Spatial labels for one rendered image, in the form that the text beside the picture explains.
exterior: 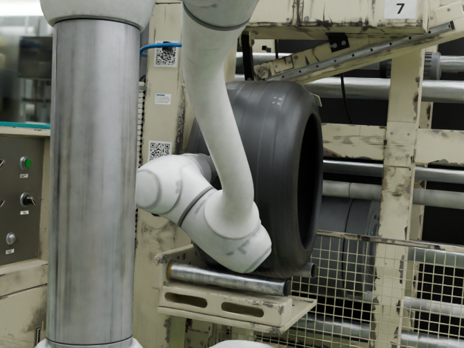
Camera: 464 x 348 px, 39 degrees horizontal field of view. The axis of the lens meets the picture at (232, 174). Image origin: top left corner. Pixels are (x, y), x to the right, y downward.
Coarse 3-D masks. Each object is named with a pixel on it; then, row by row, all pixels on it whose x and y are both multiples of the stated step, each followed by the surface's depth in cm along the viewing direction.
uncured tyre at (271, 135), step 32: (256, 96) 168; (288, 96) 168; (192, 128) 170; (256, 128) 161; (288, 128) 161; (320, 128) 192; (256, 160) 158; (288, 160) 159; (320, 160) 199; (256, 192) 158; (288, 192) 159; (320, 192) 200; (288, 224) 161; (288, 256) 167
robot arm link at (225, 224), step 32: (192, 32) 88; (224, 32) 87; (192, 64) 94; (192, 96) 100; (224, 96) 101; (224, 128) 102; (224, 160) 105; (224, 192) 111; (192, 224) 120; (224, 224) 115; (256, 224) 118; (224, 256) 119; (256, 256) 118
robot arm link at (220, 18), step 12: (180, 0) 81; (192, 0) 80; (204, 0) 80; (216, 0) 81; (228, 0) 81; (240, 0) 81; (252, 0) 83; (192, 12) 85; (204, 12) 84; (216, 12) 83; (228, 12) 83; (240, 12) 84; (252, 12) 87; (216, 24) 85; (228, 24) 85; (240, 24) 86
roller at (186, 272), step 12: (180, 264) 179; (180, 276) 178; (192, 276) 177; (204, 276) 175; (216, 276) 174; (228, 276) 173; (240, 276) 172; (252, 276) 171; (264, 276) 171; (240, 288) 172; (252, 288) 170; (264, 288) 169; (276, 288) 168; (288, 288) 168
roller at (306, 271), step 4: (308, 264) 194; (312, 264) 194; (316, 264) 195; (304, 268) 194; (308, 268) 194; (312, 268) 193; (316, 268) 195; (300, 272) 194; (304, 272) 194; (308, 272) 193; (312, 272) 193; (316, 272) 196; (304, 276) 195; (308, 276) 194; (312, 276) 194
